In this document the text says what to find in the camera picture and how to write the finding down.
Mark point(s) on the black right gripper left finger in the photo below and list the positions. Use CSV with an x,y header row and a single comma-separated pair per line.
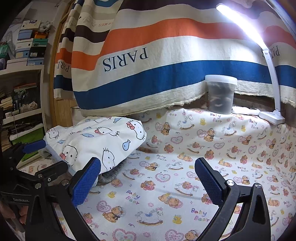
x,y
70,194

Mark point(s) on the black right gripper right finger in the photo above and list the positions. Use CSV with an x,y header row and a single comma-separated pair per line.
x,y
253,221

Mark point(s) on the white cartoon cat print pants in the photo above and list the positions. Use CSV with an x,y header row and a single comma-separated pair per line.
x,y
109,139

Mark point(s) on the left hand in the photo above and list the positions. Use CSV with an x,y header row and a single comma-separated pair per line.
x,y
7,213

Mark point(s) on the grey folded garment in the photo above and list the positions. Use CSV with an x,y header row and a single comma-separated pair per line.
x,y
101,179

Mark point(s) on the white wooden shelf unit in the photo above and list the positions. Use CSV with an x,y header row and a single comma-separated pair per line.
x,y
22,115

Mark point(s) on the clear plastic jar white lid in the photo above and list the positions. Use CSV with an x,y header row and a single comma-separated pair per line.
x,y
220,93

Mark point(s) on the stacked storage boxes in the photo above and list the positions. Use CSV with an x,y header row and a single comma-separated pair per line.
x,y
31,43

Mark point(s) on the striped Paris curtain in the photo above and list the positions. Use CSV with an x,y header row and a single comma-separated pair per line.
x,y
123,57

